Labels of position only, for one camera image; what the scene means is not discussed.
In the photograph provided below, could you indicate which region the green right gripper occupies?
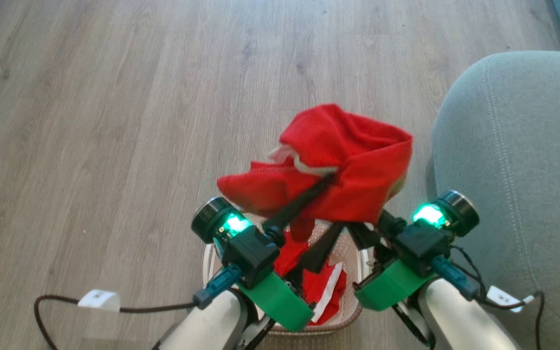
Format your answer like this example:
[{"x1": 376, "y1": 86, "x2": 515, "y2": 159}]
[{"x1": 347, "y1": 210, "x2": 436, "y2": 312}]

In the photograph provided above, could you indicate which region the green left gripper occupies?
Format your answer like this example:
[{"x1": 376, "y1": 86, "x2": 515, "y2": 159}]
[{"x1": 238, "y1": 174, "x2": 347, "y2": 332}]

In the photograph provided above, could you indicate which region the red knit garment white trim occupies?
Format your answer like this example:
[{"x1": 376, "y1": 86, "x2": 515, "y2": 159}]
[{"x1": 217, "y1": 104, "x2": 414, "y2": 325}]

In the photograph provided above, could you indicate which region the cream perforated plastic laundry basket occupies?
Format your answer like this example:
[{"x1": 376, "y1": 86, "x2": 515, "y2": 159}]
[{"x1": 202, "y1": 214, "x2": 373, "y2": 337}]

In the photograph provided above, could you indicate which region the black right cylinder green light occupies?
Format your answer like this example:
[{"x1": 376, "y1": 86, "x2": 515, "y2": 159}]
[{"x1": 411, "y1": 190, "x2": 480, "y2": 238}]

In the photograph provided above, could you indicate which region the black cylinder green light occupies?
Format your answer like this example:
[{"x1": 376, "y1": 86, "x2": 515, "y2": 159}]
[
  {"x1": 411, "y1": 190, "x2": 480, "y2": 238},
  {"x1": 191, "y1": 196, "x2": 252, "y2": 244}
]

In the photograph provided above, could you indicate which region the black left cylinder green light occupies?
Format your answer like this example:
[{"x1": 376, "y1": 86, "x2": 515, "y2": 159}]
[{"x1": 191, "y1": 196, "x2": 252, "y2": 244}]

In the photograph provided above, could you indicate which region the teal right cable connector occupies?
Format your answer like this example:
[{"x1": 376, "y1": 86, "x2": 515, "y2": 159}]
[{"x1": 431, "y1": 255, "x2": 481, "y2": 301}]

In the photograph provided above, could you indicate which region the teal cable connector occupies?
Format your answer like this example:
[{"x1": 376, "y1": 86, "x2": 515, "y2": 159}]
[
  {"x1": 431, "y1": 255, "x2": 481, "y2": 301},
  {"x1": 193, "y1": 264, "x2": 244, "y2": 310}
]

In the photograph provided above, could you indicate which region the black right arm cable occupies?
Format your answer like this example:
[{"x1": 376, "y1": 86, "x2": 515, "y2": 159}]
[{"x1": 391, "y1": 302, "x2": 437, "y2": 350}]

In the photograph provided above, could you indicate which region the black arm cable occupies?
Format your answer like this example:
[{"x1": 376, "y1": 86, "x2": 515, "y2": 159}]
[
  {"x1": 244, "y1": 317, "x2": 277, "y2": 350},
  {"x1": 391, "y1": 302, "x2": 437, "y2": 350}
]

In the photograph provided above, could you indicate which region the teal left cable connector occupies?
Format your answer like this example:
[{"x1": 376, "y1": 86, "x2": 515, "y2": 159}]
[{"x1": 193, "y1": 264, "x2": 244, "y2": 310}]

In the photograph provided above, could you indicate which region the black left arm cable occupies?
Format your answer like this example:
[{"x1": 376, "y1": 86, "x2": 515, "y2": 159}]
[{"x1": 244, "y1": 317, "x2": 277, "y2": 350}]

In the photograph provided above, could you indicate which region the white right cable tag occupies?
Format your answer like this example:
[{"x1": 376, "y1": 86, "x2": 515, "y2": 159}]
[{"x1": 486, "y1": 285, "x2": 536, "y2": 313}]

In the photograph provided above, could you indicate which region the white cable tag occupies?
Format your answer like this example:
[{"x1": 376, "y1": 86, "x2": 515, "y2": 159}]
[
  {"x1": 486, "y1": 285, "x2": 536, "y2": 313},
  {"x1": 78, "y1": 289, "x2": 122, "y2": 312}
]

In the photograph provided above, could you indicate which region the black right camera cable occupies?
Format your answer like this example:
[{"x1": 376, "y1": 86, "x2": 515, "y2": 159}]
[{"x1": 453, "y1": 245, "x2": 546, "y2": 350}]

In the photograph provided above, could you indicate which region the black camera cable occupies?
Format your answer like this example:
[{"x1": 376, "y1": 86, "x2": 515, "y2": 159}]
[
  {"x1": 34, "y1": 294, "x2": 198, "y2": 350},
  {"x1": 453, "y1": 245, "x2": 546, "y2": 350}
]

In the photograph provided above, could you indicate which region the white left cable tag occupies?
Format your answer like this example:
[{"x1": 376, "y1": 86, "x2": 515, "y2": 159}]
[{"x1": 78, "y1": 289, "x2": 122, "y2": 312}]

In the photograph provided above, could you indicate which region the black left camera cable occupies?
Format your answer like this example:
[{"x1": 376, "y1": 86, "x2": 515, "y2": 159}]
[{"x1": 34, "y1": 294, "x2": 198, "y2": 350}]

